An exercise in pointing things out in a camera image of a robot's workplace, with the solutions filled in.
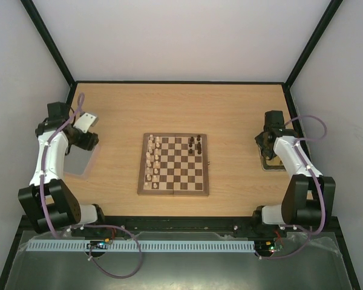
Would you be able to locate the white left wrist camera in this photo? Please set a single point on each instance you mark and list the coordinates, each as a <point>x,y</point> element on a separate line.
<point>85,121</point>

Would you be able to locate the silver metal tin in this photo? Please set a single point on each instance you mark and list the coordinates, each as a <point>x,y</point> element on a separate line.
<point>79,163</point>

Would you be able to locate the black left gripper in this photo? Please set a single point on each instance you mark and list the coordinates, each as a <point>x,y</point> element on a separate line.
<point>89,143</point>

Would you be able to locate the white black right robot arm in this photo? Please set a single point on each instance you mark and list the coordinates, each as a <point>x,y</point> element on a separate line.
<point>308,201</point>

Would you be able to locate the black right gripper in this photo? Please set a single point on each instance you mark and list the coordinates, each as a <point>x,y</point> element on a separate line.
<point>261,141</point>

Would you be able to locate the light blue slotted cable duct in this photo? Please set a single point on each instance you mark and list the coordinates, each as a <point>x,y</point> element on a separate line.
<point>146,246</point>

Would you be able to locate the black metal base rail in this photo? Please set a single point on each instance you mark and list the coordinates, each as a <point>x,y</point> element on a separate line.
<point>244,226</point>

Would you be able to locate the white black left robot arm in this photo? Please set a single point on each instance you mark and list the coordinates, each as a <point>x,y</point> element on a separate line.
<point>47,201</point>

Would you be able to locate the wooden chess board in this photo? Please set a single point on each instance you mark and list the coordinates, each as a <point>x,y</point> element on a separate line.
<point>174,164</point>

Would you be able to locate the black cage frame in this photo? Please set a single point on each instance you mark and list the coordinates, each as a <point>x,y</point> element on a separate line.
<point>39,24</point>

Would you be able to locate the gold green metal tin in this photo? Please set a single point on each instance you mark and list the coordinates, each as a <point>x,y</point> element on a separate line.
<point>271,162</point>

